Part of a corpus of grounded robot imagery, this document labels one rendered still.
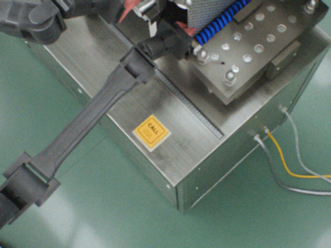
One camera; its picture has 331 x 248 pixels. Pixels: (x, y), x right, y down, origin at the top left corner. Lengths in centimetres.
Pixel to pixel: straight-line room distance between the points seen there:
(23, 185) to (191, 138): 56
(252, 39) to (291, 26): 12
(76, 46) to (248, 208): 115
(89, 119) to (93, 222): 125
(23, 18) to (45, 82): 159
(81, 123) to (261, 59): 55
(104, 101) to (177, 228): 125
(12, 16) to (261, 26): 74
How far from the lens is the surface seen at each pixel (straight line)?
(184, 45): 139
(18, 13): 109
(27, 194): 119
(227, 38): 152
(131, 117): 157
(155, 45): 134
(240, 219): 242
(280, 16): 157
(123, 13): 117
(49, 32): 108
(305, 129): 255
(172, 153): 153
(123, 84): 127
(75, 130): 122
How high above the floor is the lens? 239
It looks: 73 degrees down
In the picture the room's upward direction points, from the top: 7 degrees counter-clockwise
